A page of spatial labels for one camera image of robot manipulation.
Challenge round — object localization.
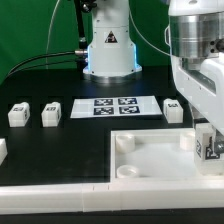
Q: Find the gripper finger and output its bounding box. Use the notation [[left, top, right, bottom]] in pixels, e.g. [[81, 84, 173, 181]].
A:
[[189, 105, 207, 127], [212, 130, 224, 156]]

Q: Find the white square tabletop part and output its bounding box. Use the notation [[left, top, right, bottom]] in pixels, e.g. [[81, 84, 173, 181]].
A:
[[111, 128, 224, 181]]

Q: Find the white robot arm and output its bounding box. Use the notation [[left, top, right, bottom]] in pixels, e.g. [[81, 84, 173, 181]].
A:
[[81, 0, 224, 159]]

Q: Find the white sheet with markers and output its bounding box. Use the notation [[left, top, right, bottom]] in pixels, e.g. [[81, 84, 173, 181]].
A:
[[71, 96, 162, 119]]

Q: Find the white front fence bar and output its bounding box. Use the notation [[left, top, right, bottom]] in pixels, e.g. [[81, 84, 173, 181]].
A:
[[0, 179, 224, 215]]

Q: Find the white left fence block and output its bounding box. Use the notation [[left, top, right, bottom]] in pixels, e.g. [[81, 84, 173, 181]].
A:
[[0, 139, 8, 165]]

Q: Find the black camera pole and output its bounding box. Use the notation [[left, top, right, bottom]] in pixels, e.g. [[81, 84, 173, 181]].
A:
[[73, 0, 97, 80]]

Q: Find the grey thin cable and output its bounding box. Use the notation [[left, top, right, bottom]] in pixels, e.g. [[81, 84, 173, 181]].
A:
[[45, 0, 63, 70]]

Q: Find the black cable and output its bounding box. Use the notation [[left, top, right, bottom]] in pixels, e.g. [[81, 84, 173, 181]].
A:
[[7, 50, 89, 77]]

